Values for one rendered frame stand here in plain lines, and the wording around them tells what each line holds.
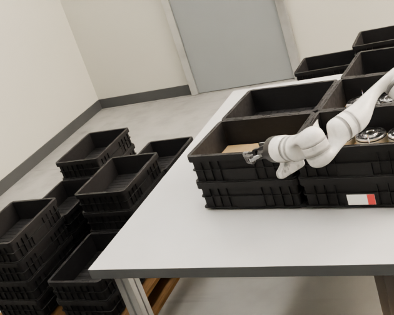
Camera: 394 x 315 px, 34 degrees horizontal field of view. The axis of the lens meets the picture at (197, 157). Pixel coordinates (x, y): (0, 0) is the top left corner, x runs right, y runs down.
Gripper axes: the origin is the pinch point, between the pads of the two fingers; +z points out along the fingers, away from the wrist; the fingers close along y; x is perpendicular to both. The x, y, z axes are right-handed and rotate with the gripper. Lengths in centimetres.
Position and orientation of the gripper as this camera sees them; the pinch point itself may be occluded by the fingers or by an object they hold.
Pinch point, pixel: (254, 150)
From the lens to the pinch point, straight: 191.9
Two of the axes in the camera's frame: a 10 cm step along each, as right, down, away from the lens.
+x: 4.3, 8.9, 1.7
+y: -8.1, 4.6, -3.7
